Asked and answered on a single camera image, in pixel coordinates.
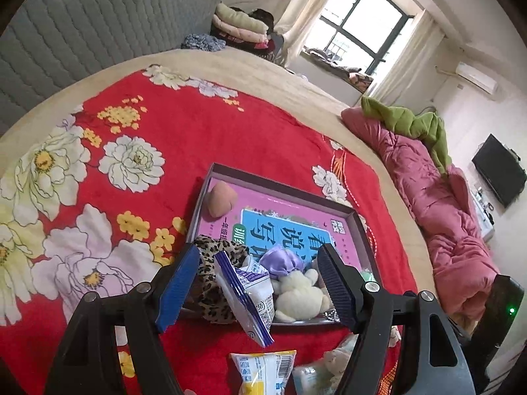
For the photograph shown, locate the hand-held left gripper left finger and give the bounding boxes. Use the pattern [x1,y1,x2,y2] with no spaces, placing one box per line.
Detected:
[43,243,201,395]

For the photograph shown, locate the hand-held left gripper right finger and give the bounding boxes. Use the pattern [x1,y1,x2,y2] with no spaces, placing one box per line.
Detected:
[317,244,478,395]

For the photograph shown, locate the white plush bear purple dress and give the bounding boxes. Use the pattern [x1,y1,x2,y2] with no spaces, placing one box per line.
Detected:
[259,244,335,324]

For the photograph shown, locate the white and blue snack packet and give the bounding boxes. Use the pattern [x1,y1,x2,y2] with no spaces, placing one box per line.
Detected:
[213,250,276,348]

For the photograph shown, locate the shallow cardboard box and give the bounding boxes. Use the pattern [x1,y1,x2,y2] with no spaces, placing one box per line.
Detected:
[185,163,384,328]

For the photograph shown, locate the peach-coloured soft ball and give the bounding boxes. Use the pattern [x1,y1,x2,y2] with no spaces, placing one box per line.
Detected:
[208,183,238,218]

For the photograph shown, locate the leopard print scrunchie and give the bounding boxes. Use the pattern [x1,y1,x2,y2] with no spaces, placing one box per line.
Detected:
[181,234,253,325]

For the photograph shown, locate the pink and blue workbook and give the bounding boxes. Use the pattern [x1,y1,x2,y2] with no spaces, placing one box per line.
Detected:
[195,177,373,297]

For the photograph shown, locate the yellow and white packet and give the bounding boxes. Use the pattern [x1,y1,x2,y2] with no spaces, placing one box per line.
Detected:
[229,350,297,395]

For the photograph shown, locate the white television cabinet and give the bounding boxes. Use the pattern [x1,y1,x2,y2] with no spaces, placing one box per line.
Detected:
[473,180,495,244]

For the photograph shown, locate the pink quilt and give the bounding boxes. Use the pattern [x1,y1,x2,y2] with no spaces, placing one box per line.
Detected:
[340,106,502,322]

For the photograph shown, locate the red floral blanket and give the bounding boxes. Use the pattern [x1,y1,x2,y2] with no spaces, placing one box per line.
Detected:
[0,64,413,395]

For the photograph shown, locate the green blanket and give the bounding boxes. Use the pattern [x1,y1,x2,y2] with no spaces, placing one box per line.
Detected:
[361,95,453,176]

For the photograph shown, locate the windowsill cushions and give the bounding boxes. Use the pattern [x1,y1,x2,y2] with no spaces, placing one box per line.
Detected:
[302,47,376,92]

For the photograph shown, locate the cream curtain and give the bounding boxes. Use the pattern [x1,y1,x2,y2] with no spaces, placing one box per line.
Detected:
[368,12,446,110]
[273,0,357,67]

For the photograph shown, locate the blue patterned cloth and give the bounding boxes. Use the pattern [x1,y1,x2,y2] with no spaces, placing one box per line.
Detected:
[181,33,227,54]

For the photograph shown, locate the white air conditioner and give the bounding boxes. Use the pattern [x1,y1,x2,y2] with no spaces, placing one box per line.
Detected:
[456,61,499,95]

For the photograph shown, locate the black framed window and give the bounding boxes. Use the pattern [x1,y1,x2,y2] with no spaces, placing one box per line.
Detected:
[304,0,415,75]

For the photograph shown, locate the stack of folded clothes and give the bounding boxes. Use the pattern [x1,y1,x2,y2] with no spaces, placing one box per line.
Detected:
[210,3,286,65]

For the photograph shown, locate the grey quilted headboard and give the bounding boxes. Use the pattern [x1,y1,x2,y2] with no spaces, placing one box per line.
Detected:
[0,0,228,137]

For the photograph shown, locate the black wall television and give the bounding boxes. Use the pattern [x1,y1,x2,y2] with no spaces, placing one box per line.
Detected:
[472,133,527,209]

